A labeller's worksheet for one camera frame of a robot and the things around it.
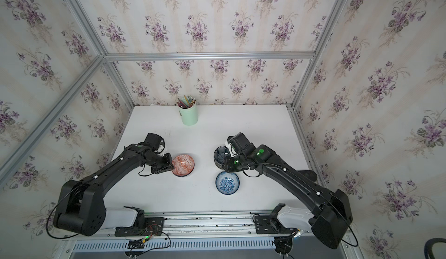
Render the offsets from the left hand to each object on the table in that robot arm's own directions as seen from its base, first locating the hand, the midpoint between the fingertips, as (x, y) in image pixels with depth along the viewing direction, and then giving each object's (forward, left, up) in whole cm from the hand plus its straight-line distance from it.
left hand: (176, 168), depth 84 cm
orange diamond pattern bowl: (+3, -3, -3) cm, 5 cm away
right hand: (-3, -25, +10) cm, 27 cm away
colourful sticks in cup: (+38, -4, +9) cm, 39 cm away
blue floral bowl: (-6, -25, -5) cm, 26 cm away
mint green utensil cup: (+34, -2, +1) cm, 34 cm away
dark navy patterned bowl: (+6, -21, +1) cm, 22 cm away
